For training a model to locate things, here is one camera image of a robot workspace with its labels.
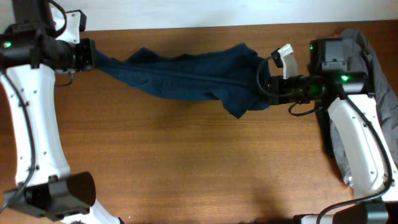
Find navy blue shorts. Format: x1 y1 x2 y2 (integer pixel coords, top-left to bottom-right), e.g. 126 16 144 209
96 44 269 118

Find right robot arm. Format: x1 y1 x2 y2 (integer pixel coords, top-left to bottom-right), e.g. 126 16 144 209
257 37 397 223

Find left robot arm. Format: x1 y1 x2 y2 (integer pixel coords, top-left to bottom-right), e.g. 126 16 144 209
1 1 121 223

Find black garment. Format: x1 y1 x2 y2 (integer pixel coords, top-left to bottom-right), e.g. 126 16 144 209
315 103 335 158

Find grey garment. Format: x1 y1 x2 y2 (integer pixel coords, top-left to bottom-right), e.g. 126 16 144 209
329 28 398 187

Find left camera cable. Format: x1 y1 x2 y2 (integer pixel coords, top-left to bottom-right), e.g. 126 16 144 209
54 70 75 87

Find camera cable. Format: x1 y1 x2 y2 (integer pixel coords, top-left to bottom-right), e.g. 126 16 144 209
54 70 75 87
256 55 326 118

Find right camera cable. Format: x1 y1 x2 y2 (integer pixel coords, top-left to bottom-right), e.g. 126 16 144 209
256 55 326 118

